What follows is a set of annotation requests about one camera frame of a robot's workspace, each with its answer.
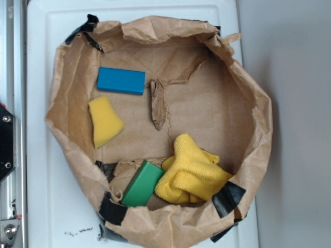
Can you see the brown paper bag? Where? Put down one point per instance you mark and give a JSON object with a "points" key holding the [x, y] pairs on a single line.
{"points": [[208, 95]]}

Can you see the blue rectangular block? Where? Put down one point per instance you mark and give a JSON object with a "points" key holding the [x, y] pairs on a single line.
{"points": [[121, 81]]}

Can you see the yellow microfiber cloth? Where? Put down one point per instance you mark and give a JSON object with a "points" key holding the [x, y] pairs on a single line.
{"points": [[191, 175]]}

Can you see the yellow sponge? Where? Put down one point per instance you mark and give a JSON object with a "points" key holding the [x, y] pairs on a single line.
{"points": [[106, 123]]}

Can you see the green rectangular block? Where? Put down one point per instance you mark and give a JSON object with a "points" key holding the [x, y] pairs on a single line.
{"points": [[142, 185]]}

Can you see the white plastic tray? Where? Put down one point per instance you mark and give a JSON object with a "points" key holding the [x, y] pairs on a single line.
{"points": [[58, 213]]}

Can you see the black mounting bracket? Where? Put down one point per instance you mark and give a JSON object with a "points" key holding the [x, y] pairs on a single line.
{"points": [[7, 143]]}

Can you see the metal frame rail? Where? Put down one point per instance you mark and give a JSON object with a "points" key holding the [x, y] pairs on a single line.
{"points": [[14, 230]]}

